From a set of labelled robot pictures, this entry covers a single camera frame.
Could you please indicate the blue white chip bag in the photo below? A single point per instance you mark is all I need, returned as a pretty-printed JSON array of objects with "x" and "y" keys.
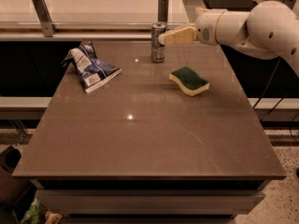
[{"x": 93, "y": 73}]

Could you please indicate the silver blue redbull can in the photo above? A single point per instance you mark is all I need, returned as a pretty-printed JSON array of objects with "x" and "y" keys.
[{"x": 157, "y": 49}]

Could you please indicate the dark bin on floor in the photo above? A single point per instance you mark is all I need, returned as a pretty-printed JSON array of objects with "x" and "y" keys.
[{"x": 11, "y": 188}]

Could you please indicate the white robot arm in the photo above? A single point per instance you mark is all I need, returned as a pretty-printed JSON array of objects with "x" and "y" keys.
[{"x": 269, "y": 30}]

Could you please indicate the right metal glass bracket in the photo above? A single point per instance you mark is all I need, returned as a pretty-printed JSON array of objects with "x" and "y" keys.
[{"x": 289, "y": 3}]

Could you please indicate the green snack bag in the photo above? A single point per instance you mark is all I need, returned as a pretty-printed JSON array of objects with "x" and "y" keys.
[{"x": 35, "y": 213}]

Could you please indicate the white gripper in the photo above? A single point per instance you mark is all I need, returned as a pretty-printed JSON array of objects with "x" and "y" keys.
[{"x": 206, "y": 28}]

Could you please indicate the green yellow sponge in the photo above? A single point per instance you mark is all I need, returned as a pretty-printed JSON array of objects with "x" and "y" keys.
[{"x": 189, "y": 81}]

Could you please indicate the yellow snack package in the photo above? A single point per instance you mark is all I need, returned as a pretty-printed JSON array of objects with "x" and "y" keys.
[{"x": 52, "y": 218}]

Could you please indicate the left metal glass bracket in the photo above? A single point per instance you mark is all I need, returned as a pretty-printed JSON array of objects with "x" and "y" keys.
[{"x": 47, "y": 26}]

